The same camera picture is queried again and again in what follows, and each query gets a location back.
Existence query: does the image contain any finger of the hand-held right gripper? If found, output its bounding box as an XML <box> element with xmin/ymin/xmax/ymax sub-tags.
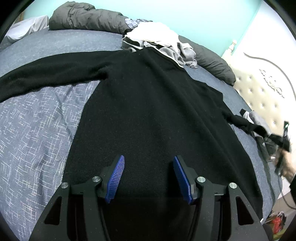
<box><xmin>266</xmin><ymin>133</ymin><xmax>284</xmax><ymax>146</ymax></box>

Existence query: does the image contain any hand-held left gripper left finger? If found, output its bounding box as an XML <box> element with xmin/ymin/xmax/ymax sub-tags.
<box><xmin>29</xmin><ymin>155</ymin><xmax>125</xmax><ymax>241</ymax></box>

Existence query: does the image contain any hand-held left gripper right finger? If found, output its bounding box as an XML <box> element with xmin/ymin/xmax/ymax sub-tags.
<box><xmin>173</xmin><ymin>155</ymin><xmax>269</xmax><ymax>241</ymax></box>

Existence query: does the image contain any black sweater with white trim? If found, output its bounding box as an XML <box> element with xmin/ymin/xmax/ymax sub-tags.
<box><xmin>0</xmin><ymin>47</ymin><xmax>271</xmax><ymax>241</ymax></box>

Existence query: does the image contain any person's right forearm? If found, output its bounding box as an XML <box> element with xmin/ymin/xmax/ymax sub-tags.
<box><xmin>289</xmin><ymin>173</ymin><xmax>296</xmax><ymax>195</ymax></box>

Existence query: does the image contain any person's right hand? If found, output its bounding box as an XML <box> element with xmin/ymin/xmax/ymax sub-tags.
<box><xmin>281</xmin><ymin>152</ymin><xmax>296</xmax><ymax>180</ymax></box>

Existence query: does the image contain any folded light grey garment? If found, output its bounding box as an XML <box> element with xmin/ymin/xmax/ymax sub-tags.
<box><xmin>239</xmin><ymin>109</ymin><xmax>275</xmax><ymax>160</ymax></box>

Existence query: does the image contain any cream tufted headboard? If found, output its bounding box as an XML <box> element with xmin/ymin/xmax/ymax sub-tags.
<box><xmin>221</xmin><ymin>39</ymin><xmax>296</xmax><ymax>149</ymax></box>

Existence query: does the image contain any pile of floor clutter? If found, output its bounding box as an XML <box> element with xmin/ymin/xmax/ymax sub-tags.
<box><xmin>268</xmin><ymin>209</ymin><xmax>289</xmax><ymax>239</ymax></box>

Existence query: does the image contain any grey hoodie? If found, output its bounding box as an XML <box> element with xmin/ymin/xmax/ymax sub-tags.
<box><xmin>122</xmin><ymin>35</ymin><xmax>197</xmax><ymax>69</ymax></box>

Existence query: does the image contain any white t-shirt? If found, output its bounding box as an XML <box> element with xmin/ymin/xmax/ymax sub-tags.
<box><xmin>125</xmin><ymin>22</ymin><xmax>179</xmax><ymax>50</ymax></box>

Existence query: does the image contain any blue-grey garment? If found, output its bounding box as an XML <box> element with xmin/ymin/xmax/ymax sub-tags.
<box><xmin>125</xmin><ymin>18</ymin><xmax>153</xmax><ymax>29</ymax></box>

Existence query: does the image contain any dark grey rolled duvet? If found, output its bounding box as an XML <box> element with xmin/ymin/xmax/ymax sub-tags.
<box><xmin>48</xmin><ymin>1</ymin><xmax>236</xmax><ymax>87</ymax></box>

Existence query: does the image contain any light grey pillow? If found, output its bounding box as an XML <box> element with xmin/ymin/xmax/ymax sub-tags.
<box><xmin>0</xmin><ymin>16</ymin><xmax>49</xmax><ymax>48</ymax></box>

